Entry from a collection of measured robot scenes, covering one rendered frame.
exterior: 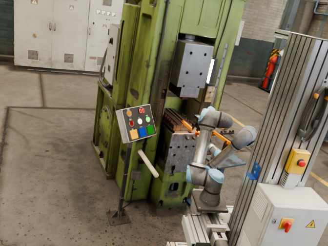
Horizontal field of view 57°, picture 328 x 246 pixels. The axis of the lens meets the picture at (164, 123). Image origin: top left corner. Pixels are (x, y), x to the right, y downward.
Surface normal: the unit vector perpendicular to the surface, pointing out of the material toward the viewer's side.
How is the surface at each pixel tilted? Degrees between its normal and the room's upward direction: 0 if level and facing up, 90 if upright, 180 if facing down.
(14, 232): 0
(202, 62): 90
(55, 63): 90
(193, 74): 90
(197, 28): 90
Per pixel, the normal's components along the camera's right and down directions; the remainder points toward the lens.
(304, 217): 0.13, 0.39
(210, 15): 0.40, 0.41
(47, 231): 0.18, -0.91
